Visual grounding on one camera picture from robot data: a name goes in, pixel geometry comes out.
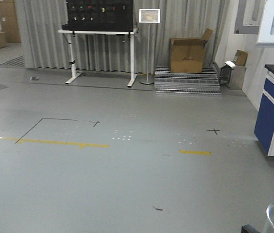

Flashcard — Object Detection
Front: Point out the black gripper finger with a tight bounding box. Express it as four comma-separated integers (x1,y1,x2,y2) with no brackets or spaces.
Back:
241,224,260,233

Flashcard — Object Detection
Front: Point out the metal grate stack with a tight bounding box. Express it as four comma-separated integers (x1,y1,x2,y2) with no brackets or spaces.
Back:
154,66,222,96

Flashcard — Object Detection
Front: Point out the grey metal bin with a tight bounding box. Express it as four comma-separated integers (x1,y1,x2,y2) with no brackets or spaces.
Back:
219,61,246,90

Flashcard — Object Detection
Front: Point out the small cardboard box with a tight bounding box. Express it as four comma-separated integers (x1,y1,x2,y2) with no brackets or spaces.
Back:
234,50,248,66

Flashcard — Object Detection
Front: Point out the open cardboard box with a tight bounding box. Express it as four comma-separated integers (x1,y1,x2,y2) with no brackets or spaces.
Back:
170,28,213,73

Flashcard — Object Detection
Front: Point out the grey curtain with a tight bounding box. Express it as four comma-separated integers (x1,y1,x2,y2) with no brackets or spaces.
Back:
16,0,230,73

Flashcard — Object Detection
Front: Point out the white standing desk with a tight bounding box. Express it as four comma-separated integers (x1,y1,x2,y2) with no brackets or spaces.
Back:
57,28,138,88

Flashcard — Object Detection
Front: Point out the black pegboard panel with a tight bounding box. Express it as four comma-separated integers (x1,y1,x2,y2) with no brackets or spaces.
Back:
62,0,133,32

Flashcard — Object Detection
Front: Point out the sign stand with frame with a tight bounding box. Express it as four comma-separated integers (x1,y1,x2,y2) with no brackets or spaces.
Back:
139,9,161,85

